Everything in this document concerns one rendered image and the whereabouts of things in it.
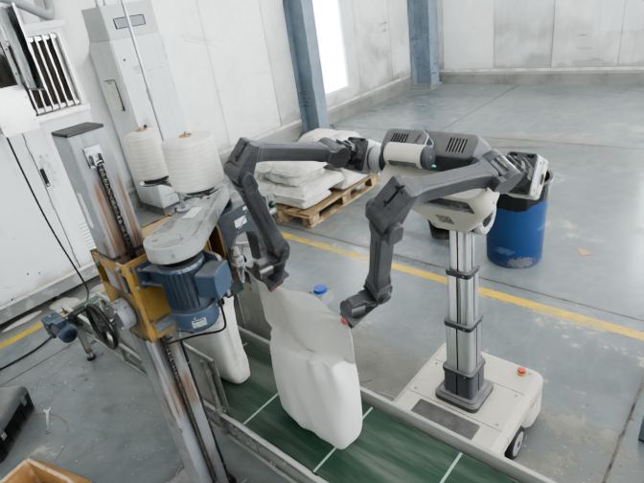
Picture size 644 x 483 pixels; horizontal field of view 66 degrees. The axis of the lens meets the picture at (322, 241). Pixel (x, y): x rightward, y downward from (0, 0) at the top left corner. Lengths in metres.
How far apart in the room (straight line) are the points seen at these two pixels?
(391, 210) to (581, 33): 8.39
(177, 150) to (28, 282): 3.20
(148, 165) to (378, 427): 1.38
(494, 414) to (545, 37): 7.86
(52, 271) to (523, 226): 3.70
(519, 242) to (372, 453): 2.14
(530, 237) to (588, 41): 5.99
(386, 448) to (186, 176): 1.30
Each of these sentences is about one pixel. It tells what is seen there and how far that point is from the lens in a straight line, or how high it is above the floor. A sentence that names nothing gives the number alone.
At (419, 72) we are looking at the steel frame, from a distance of 10.40.
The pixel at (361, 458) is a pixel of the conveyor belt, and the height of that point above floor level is 0.38.
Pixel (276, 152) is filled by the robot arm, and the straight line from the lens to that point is 1.54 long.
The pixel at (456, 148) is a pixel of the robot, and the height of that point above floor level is 1.53.
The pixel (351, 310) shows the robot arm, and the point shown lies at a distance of 1.50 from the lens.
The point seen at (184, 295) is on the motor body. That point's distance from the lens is 1.62.
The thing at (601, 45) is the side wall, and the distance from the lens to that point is 9.37.
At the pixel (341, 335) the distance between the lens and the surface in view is 1.77.
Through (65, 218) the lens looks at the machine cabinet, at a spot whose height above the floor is 0.65.
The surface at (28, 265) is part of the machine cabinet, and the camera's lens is 4.55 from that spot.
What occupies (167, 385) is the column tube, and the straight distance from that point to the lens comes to 2.03.
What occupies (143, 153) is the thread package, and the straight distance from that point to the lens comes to 1.76.
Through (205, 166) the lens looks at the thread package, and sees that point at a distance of 1.54.
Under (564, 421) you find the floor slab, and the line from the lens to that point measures 2.81.
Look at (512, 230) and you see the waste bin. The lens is 3.72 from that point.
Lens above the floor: 2.03
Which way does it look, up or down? 27 degrees down
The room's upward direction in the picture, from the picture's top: 9 degrees counter-clockwise
